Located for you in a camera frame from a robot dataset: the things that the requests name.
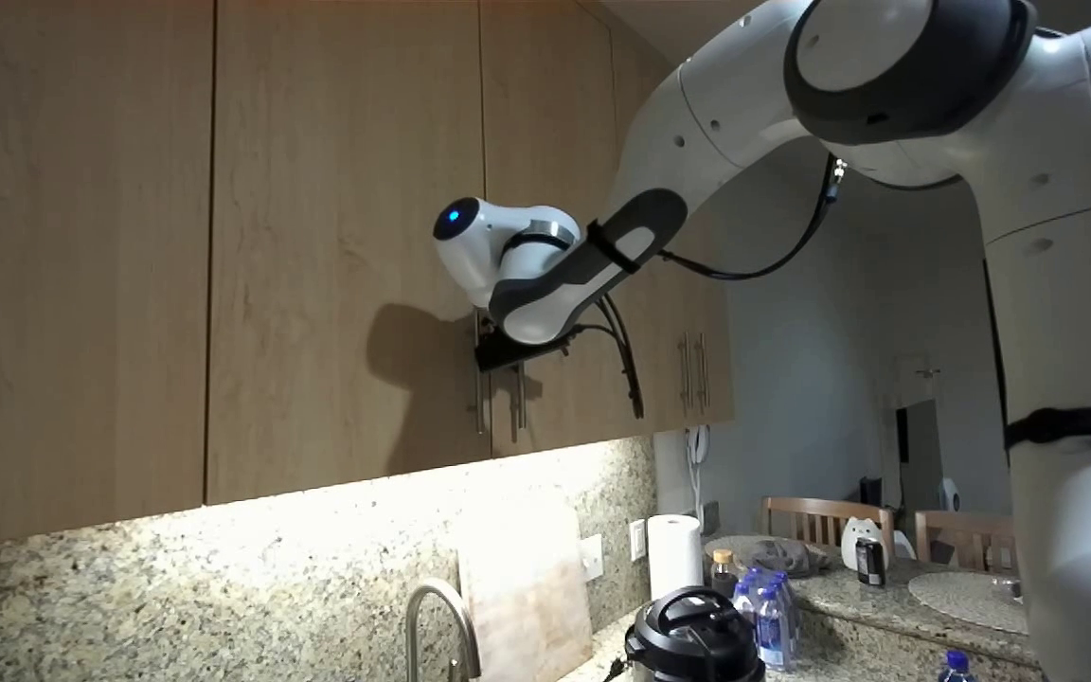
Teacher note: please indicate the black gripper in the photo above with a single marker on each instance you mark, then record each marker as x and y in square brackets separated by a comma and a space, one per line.
[497, 348]

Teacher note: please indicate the wooden cabinet door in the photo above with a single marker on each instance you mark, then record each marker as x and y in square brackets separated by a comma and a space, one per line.
[337, 342]
[102, 260]

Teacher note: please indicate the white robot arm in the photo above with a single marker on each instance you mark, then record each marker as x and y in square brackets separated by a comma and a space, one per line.
[908, 94]

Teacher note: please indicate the wooden cutting board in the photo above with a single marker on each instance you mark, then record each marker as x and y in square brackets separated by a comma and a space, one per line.
[526, 601]

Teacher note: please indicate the white paper towel roll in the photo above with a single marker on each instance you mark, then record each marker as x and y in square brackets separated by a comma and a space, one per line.
[673, 554]

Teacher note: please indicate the chrome kitchen faucet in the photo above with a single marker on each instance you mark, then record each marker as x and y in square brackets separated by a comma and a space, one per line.
[442, 605]

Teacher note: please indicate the wooden chair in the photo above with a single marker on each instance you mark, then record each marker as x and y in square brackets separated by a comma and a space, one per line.
[832, 524]

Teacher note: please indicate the white wall outlet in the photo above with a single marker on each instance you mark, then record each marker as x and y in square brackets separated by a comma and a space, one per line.
[593, 559]

